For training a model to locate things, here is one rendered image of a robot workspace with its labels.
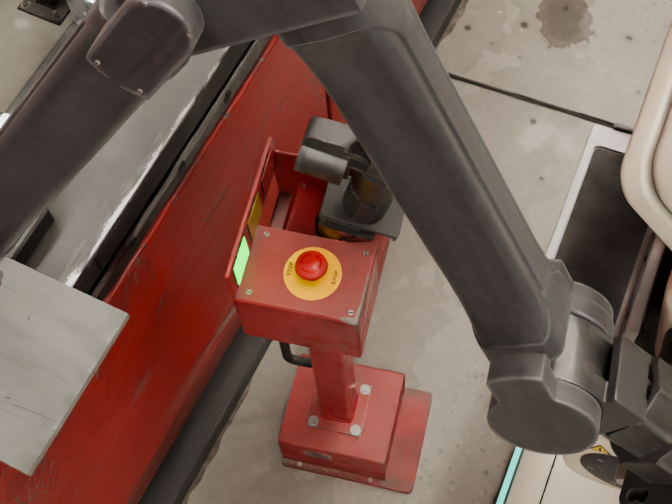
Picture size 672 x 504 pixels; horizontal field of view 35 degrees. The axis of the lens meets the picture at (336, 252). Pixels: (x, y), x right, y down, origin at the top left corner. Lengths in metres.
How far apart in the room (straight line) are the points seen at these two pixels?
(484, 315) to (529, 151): 1.64
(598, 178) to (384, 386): 0.95
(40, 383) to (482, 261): 0.54
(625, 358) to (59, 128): 0.41
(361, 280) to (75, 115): 0.70
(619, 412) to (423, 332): 1.38
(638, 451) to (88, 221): 0.73
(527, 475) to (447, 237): 1.14
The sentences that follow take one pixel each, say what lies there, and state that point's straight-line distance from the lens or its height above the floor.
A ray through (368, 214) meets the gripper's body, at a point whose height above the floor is 0.83.
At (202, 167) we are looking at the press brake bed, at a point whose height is 0.75.
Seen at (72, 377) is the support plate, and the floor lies 1.00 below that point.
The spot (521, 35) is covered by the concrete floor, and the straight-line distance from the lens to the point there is 2.50.
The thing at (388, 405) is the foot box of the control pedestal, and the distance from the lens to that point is 1.94.
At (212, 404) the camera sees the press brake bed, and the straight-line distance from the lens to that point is 2.05.
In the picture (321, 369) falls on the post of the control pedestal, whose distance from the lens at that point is 1.69.
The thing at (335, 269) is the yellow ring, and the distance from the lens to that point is 1.31.
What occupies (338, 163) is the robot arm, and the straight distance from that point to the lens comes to 1.23.
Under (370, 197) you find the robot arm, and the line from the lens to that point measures 1.25.
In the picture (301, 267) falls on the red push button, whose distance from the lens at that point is 1.28.
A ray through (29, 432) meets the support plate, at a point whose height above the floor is 1.00.
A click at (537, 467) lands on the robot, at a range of 1.76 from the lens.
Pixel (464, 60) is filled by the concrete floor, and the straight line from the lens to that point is 2.45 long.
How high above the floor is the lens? 1.96
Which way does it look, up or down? 63 degrees down
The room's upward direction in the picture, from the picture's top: 7 degrees counter-clockwise
